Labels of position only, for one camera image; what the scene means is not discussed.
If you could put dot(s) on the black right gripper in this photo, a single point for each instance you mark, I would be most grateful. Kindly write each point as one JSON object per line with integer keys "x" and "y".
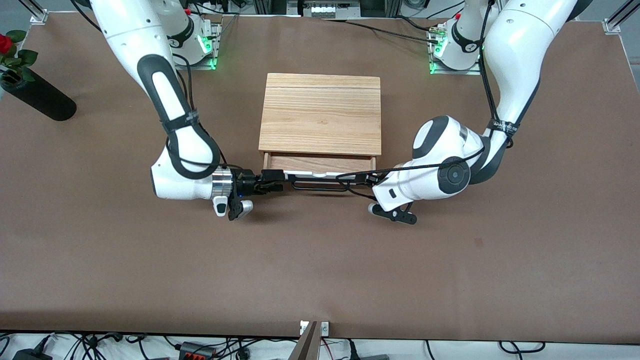
{"x": 246, "y": 182}

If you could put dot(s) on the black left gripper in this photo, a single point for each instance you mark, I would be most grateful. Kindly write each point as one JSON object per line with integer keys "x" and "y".
{"x": 371, "y": 180}

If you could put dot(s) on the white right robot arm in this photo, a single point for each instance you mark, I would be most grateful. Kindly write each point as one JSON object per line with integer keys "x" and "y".
{"x": 125, "y": 30}

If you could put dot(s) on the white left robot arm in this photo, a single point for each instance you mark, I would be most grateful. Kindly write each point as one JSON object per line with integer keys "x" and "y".
{"x": 515, "y": 50}

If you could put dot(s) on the light wooden drawer cabinet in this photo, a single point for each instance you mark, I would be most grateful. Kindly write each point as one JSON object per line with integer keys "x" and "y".
{"x": 320, "y": 115}

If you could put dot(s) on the silver connector strip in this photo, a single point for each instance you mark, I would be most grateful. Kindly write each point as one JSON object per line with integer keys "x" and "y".
{"x": 327, "y": 7}

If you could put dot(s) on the black box with red connectors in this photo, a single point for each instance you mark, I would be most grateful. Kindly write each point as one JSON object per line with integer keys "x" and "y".
{"x": 197, "y": 351}

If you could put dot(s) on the black cylindrical vase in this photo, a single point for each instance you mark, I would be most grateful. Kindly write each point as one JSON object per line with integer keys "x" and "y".
{"x": 42, "y": 100}

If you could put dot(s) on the black power adapter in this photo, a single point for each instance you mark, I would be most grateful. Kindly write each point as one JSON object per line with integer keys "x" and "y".
{"x": 32, "y": 354}

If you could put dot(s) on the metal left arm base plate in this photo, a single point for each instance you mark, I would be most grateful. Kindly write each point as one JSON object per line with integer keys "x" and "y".
{"x": 440, "y": 62}

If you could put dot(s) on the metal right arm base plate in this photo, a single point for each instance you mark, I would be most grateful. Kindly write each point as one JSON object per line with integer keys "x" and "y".
{"x": 210, "y": 47}

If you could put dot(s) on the small metal bracket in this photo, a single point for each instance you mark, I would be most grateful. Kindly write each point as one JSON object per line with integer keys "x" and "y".
{"x": 325, "y": 328}

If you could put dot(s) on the wooden post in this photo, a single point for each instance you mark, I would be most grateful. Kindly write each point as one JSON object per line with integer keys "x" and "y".
{"x": 307, "y": 345}

